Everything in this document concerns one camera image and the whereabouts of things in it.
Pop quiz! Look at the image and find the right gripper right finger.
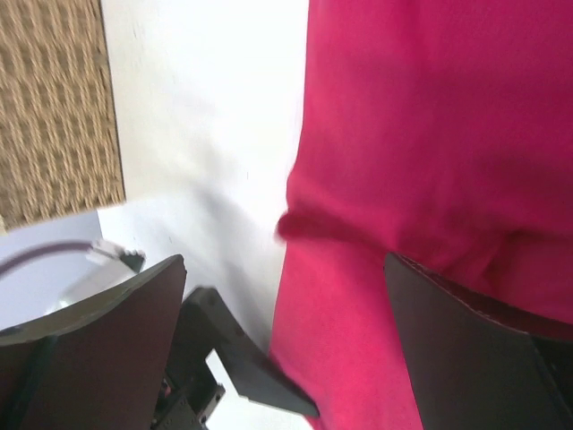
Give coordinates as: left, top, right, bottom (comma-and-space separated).
384, 254, 572, 429

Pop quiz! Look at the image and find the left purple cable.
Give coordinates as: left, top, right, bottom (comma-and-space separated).
0, 240, 93, 281

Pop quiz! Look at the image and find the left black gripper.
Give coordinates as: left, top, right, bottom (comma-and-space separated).
154, 287, 320, 429

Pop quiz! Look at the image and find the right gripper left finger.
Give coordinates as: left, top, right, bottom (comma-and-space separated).
1, 255, 186, 429

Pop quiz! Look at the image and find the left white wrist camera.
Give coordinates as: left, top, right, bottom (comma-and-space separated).
87, 238, 146, 273

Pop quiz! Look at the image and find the pink t shirt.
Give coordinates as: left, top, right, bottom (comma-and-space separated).
270, 1, 572, 429

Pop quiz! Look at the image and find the wicker basket with liner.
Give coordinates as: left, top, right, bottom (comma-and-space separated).
1, 1, 125, 233

